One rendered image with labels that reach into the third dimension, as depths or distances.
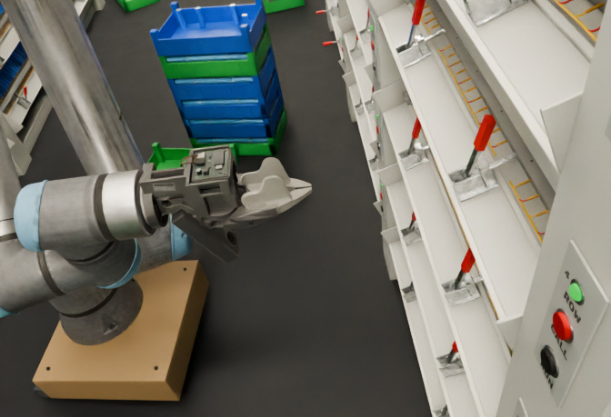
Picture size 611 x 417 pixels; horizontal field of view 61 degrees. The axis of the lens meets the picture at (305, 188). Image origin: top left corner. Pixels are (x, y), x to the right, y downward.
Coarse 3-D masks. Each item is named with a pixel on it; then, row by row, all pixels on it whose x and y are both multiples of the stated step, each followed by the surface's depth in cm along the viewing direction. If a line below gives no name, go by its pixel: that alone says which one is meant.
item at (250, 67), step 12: (264, 36) 163; (264, 48) 163; (228, 60) 156; (240, 60) 155; (252, 60) 154; (264, 60) 163; (168, 72) 162; (180, 72) 161; (192, 72) 160; (204, 72) 160; (216, 72) 159; (228, 72) 158; (240, 72) 158; (252, 72) 157
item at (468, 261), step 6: (468, 252) 62; (468, 258) 62; (474, 258) 62; (462, 264) 64; (468, 264) 62; (462, 270) 64; (468, 270) 63; (462, 276) 64; (456, 282) 66; (456, 288) 66; (462, 288) 66
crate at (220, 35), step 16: (256, 0) 160; (176, 16) 168; (192, 16) 169; (208, 16) 168; (224, 16) 167; (240, 16) 166; (256, 16) 156; (160, 32) 159; (176, 32) 168; (192, 32) 166; (208, 32) 164; (224, 32) 163; (240, 32) 161; (256, 32) 156; (160, 48) 156; (176, 48) 155; (192, 48) 154; (208, 48) 153; (224, 48) 153; (240, 48) 152
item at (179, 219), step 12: (180, 216) 68; (192, 216) 69; (180, 228) 69; (192, 228) 69; (204, 228) 70; (216, 228) 73; (204, 240) 71; (216, 240) 71; (228, 240) 73; (216, 252) 73; (228, 252) 73
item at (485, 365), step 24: (384, 96) 96; (408, 96) 95; (408, 120) 94; (408, 144) 90; (432, 168) 84; (408, 192) 83; (432, 192) 81; (432, 216) 78; (456, 216) 76; (432, 240) 75; (456, 240) 73; (432, 264) 72; (456, 264) 71; (456, 312) 66; (480, 312) 65; (456, 336) 64; (480, 336) 63; (480, 360) 61; (504, 360) 60; (480, 384) 59; (504, 384) 58; (480, 408) 58
